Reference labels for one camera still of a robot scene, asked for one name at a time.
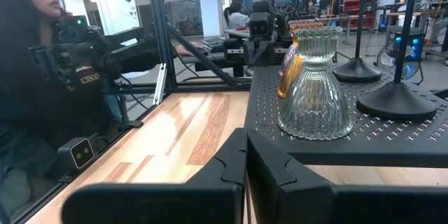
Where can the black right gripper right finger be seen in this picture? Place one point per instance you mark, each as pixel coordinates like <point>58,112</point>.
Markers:
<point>315,203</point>

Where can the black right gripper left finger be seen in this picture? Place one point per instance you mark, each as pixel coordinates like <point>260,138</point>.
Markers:
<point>157,203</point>

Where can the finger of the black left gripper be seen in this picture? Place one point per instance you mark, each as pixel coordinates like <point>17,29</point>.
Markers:
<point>251,54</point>
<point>267,54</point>

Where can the amber ribbed glass candle holder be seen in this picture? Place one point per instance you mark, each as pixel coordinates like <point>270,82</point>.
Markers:
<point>290,77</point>

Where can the clear ribbed glass candle holder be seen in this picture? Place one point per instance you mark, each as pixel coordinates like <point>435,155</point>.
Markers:
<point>315,108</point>

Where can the tall black candlestick holder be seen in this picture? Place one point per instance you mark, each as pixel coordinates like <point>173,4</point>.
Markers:
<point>357,70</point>
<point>397,101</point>

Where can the black keyboard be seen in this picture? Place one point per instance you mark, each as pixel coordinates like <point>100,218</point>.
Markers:
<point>214,43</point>

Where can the grey desk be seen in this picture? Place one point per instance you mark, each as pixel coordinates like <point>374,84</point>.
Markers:
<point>210,57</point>

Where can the person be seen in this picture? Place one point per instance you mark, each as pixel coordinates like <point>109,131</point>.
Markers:
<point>238,17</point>
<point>35,112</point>

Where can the person's hand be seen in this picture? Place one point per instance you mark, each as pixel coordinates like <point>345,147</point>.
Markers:
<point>189,48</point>

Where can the black perforated metal shelf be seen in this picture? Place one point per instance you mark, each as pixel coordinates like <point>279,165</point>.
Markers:
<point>367,143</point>

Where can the silver aluminium profile strip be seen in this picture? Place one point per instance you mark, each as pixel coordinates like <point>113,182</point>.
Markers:
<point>160,84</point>

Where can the black stand foot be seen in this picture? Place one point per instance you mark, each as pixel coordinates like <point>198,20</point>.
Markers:
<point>131,125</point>

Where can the rack with red bins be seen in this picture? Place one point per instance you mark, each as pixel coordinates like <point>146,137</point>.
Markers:
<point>360,5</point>

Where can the round floor fan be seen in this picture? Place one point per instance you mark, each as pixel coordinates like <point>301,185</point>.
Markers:
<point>386,59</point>

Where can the black computer tower blue lights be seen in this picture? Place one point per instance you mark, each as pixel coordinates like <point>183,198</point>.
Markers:
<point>414,47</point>

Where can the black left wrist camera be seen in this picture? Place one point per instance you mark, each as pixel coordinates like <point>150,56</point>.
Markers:
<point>260,24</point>

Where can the black aluminium table frame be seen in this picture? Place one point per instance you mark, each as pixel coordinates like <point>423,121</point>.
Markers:
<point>159,24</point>

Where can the black table-edge camera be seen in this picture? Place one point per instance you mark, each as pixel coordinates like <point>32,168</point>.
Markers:
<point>77,154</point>

